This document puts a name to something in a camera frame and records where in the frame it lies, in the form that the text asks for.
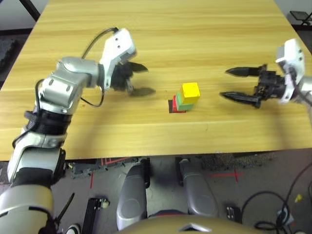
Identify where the red tape cross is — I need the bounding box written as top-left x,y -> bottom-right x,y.
209,170 -> 244,182

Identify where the black diagonal frame bar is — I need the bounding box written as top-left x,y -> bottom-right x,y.
19,0 -> 41,22

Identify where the grey power adapter box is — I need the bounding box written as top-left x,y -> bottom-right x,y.
276,209 -> 295,227

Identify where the black floor cable loop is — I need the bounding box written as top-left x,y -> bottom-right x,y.
241,162 -> 312,234

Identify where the black mat with red lines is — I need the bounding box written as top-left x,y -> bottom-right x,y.
97,157 -> 140,169

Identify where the red wooden block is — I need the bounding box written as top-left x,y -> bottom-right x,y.
172,95 -> 187,114

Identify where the grey robot leg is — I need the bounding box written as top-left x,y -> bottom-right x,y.
175,158 -> 220,216
116,163 -> 150,231

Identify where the olive robot torso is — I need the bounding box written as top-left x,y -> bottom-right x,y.
119,210 -> 266,234

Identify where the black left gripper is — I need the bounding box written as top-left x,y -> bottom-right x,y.
111,61 -> 156,97

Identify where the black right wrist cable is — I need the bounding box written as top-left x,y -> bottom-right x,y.
289,68 -> 312,106

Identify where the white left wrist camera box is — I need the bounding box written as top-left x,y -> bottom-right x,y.
98,28 -> 138,90

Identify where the grey robot right leg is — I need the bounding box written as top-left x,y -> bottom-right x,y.
175,158 -> 220,216

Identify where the black stand with tray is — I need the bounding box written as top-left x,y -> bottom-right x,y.
289,11 -> 312,26

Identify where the black plate with silver clips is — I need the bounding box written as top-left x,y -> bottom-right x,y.
225,206 -> 242,223

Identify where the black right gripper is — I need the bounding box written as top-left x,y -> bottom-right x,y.
218,63 -> 286,109

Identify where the yellow wooden block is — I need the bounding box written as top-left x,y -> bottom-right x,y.
181,82 -> 201,105

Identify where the green wooden block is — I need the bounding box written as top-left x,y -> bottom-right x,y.
175,91 -> 195,112

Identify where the black metal rail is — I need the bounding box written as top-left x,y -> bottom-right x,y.
81,197 -> 104,234

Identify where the grey robot left leg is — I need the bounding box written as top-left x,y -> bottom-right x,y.
116,163 -> 150,231

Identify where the dark foam floor mat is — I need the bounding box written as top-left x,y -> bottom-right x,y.
0,39 -> 19,74

